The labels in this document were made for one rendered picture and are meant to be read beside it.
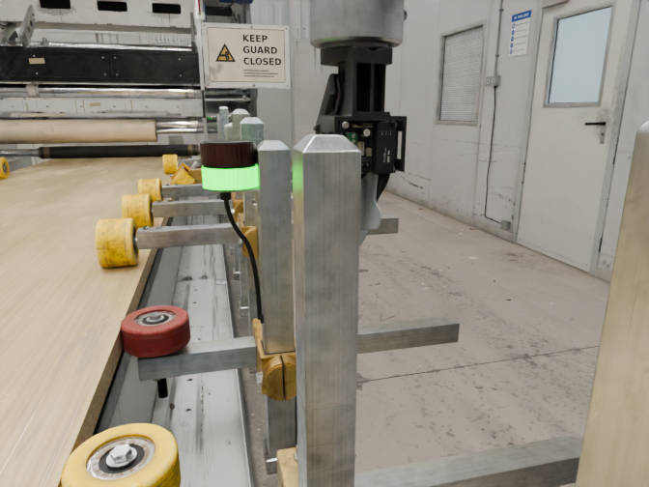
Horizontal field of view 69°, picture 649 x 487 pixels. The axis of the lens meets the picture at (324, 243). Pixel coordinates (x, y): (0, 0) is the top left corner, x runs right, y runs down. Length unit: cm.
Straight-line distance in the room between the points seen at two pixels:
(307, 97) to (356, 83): 901
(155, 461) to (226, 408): 56
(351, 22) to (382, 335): 40
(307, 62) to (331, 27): 903
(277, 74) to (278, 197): 232
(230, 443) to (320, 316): 59
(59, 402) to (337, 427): 27
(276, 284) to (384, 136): 21
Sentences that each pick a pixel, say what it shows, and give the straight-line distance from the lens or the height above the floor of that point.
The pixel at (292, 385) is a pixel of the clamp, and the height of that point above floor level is 84.
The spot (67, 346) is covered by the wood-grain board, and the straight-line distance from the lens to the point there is 61.
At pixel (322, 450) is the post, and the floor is 93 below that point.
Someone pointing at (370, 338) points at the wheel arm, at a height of 85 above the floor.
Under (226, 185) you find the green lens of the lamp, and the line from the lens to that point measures 51.
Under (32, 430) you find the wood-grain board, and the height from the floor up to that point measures 90.
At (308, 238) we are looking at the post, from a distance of 28.
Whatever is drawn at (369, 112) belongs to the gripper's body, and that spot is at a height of 115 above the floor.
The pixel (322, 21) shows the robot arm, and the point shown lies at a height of 123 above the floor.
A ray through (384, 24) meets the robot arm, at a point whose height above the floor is 123.
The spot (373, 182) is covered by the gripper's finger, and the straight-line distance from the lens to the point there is 50.
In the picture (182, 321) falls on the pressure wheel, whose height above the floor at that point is 91.
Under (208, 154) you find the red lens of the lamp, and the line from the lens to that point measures 51.
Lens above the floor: 115
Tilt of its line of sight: 16 degrees down
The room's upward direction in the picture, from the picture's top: straight up
